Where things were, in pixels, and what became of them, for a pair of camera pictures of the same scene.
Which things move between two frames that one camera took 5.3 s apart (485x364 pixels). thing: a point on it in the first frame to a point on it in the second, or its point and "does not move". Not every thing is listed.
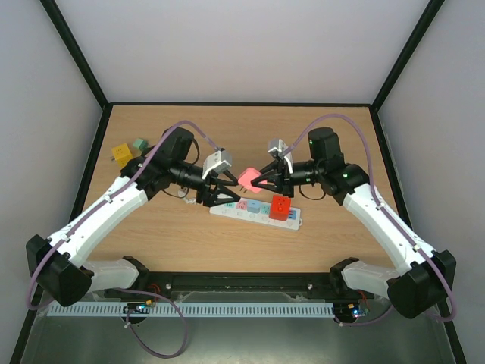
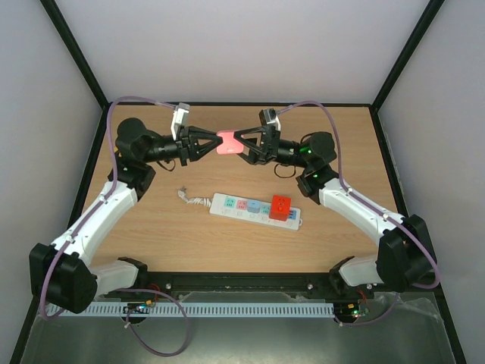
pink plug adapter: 247,176 to 229,145
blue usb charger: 253,206 does not move
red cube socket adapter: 280,207 does not move
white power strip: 258,212 does not move
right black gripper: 285,179 to 269,144
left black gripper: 210,197 to 183,146
